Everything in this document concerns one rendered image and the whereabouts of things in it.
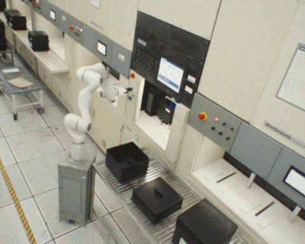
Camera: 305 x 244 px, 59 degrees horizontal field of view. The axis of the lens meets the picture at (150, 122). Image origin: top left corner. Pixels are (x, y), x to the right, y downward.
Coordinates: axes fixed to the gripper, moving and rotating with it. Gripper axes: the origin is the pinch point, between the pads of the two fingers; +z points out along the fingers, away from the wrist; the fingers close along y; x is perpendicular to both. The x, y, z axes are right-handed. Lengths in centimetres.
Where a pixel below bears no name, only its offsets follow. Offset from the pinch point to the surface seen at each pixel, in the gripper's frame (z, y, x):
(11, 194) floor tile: -115, -29, -120
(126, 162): -32, 54, -43
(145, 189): -43, 95, -34
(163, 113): 28.0, 27.6, -19.2
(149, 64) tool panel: 2.5, 23.0, 35.4
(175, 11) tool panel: 3, 43, 85
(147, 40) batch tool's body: 3, 14, 54
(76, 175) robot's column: -73, 39, -53
